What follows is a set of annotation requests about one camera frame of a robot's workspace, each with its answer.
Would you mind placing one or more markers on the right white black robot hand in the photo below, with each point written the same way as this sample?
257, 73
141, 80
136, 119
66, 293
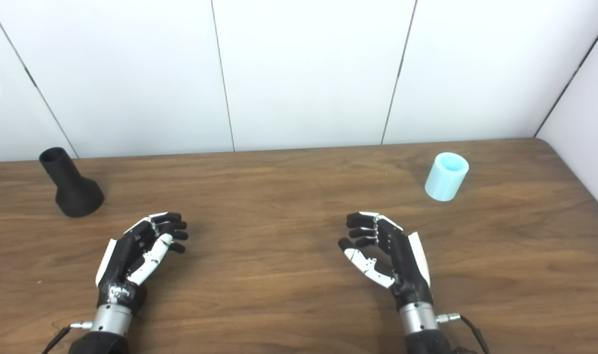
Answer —
402, 255

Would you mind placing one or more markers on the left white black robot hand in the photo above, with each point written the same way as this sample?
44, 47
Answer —
127, 253

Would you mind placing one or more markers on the black flared nozzle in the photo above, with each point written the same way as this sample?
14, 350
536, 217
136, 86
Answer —
75, 189

